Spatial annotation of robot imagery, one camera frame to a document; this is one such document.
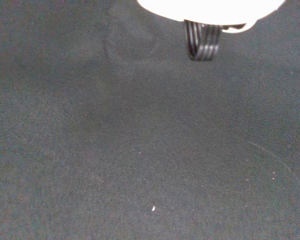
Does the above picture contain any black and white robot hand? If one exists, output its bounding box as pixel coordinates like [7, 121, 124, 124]
[135, 0, 287, 62]

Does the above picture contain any black cloth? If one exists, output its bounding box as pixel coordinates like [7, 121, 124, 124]
[0, 0, 300, 240]

